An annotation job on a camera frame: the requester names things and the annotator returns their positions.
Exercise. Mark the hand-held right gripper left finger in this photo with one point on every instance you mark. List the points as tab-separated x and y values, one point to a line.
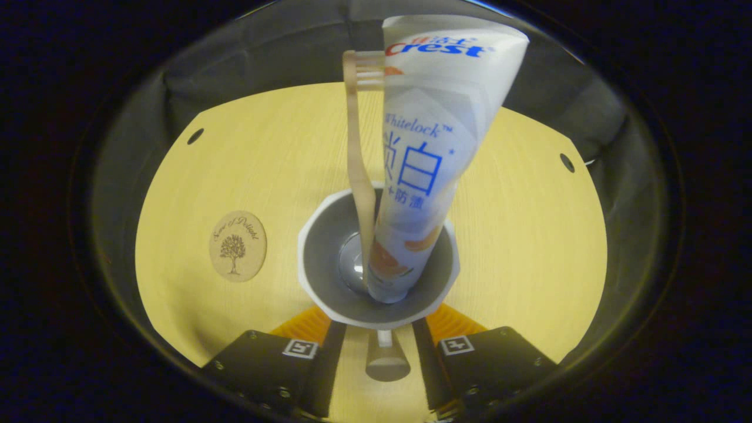
332	364

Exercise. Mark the light wooden desktop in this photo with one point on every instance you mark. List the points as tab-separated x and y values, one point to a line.
517	235

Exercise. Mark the white toothpaste tube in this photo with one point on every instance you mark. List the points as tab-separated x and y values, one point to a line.
435	117

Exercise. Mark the white cup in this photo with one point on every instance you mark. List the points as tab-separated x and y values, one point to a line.
329	264

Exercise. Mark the beige toothbrush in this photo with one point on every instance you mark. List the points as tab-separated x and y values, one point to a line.
355	164

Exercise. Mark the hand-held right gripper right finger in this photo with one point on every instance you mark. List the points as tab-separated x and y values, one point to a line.
426	364

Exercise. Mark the round wooden coaster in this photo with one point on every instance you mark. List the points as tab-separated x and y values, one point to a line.
238	247

